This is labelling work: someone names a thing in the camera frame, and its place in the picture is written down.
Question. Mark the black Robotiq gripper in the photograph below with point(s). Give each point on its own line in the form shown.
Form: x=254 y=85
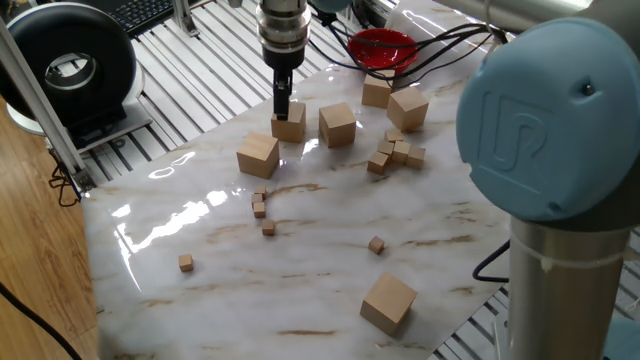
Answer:
x=283 y=56

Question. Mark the large wooden cube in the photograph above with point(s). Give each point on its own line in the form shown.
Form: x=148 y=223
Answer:
x=376 y=92
x=296 y=127
x=257 y=156
x=337 y=126
x=407 y=110
x=387 y=303

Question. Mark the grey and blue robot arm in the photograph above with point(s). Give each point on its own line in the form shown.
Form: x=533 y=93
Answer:
x=550 y=120

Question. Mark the small wooden cube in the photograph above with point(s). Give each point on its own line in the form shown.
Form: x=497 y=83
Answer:
x=260 y=190
x=376 y=245
x=268 y=227
x=256 y=198
x=185 y=263
x=259 y=210

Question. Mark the red bowl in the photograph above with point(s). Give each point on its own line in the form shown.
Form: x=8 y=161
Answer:
x=382 y=52

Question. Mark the medium wooden cube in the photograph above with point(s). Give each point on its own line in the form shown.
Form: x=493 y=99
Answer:
x=384 y=148
x=394 y=135
x=415 y=157
x=401 y=152
x=378 y=163

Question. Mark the black keyboard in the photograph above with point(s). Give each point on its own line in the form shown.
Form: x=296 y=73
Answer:
x=142 y=12

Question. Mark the marble pattern board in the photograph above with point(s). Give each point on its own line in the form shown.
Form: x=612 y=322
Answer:
x=350 y=280

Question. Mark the aluminium frame profile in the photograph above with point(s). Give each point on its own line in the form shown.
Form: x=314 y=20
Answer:
x=184 y=20
x=40 y=107

